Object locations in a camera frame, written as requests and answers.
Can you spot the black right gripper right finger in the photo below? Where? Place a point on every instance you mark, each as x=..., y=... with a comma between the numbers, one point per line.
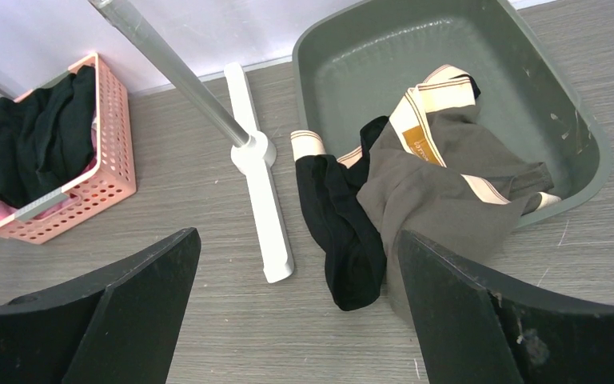
x=477, y=325

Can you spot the black underwear with beige waistband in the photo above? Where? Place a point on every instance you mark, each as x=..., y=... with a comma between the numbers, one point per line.
x=327, y=188

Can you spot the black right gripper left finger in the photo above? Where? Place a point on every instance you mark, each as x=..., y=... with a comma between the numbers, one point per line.
x=117, y=324

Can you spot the black clothes in basket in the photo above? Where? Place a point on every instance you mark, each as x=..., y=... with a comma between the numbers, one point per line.
x=45, y=139

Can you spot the grey-green plastic tub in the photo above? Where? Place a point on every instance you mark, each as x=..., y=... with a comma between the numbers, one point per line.
x=354, y=66

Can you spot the white and metal clothes rack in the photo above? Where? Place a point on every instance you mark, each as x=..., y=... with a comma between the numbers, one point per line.
x=252, y=152

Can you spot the pink perforated plastic basket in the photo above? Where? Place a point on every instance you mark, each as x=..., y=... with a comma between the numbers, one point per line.
x=111, y=179

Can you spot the grey-brown underwear with beige waistband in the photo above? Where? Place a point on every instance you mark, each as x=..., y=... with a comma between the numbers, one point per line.
x=434, y=170

